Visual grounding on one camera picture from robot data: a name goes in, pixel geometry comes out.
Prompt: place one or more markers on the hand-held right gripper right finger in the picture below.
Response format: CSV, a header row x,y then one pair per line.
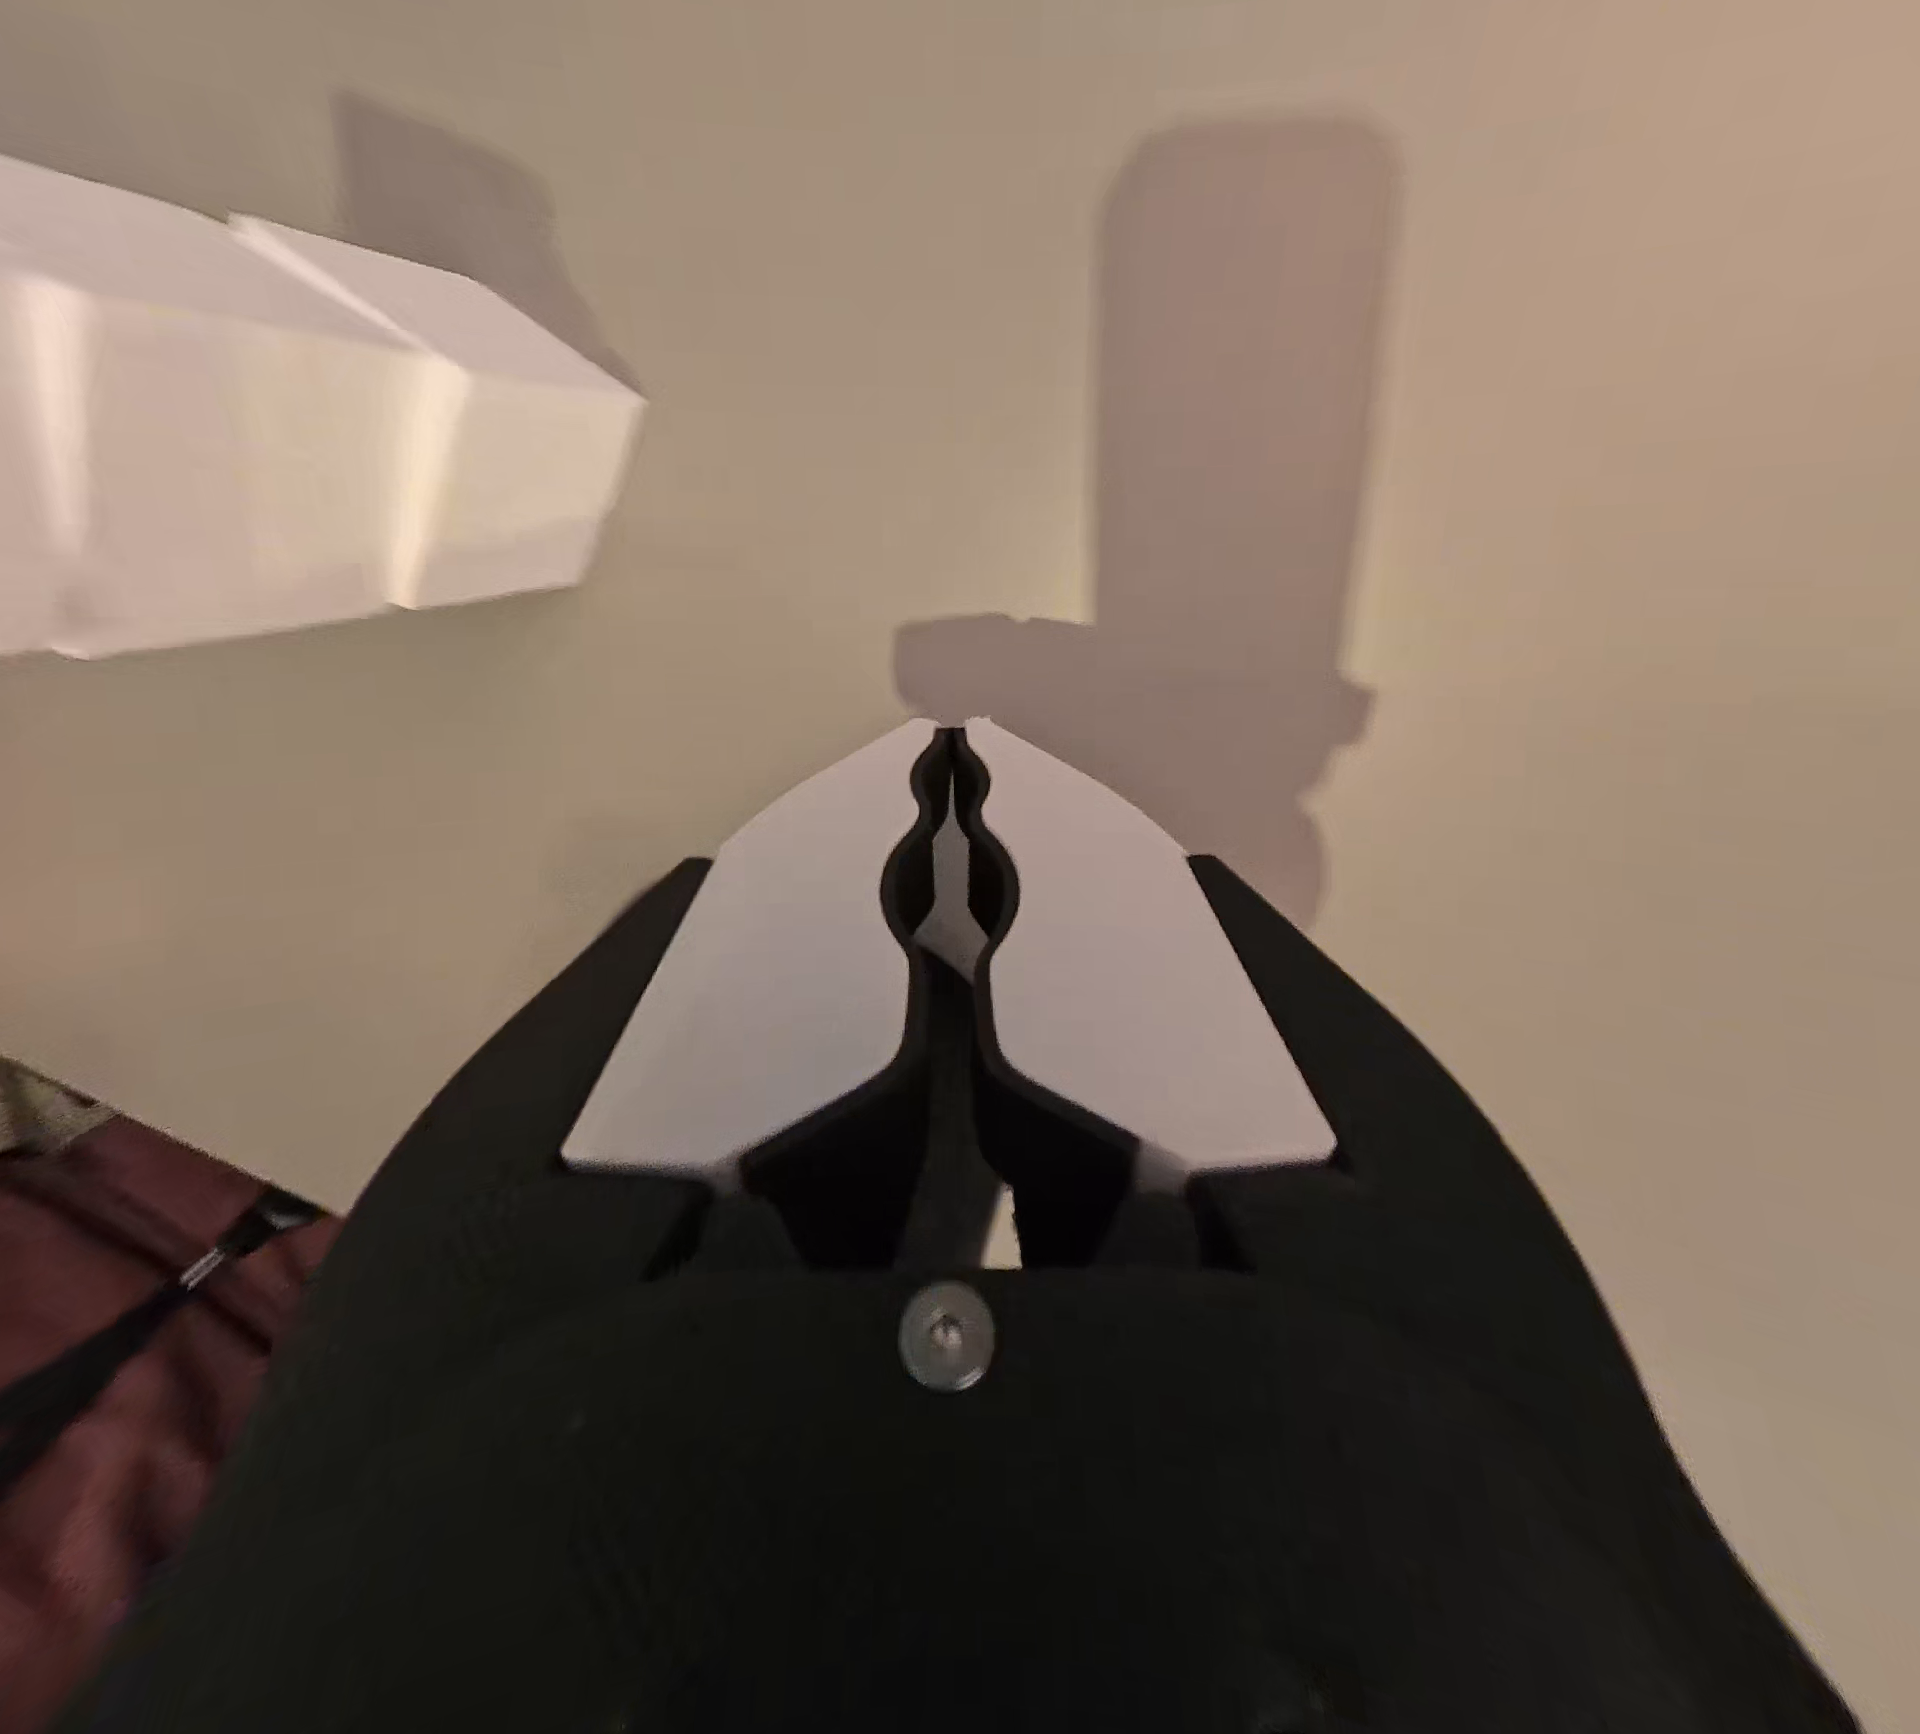
x,y
1155,998

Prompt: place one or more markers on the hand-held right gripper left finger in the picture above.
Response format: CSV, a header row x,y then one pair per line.
x,y
765,998

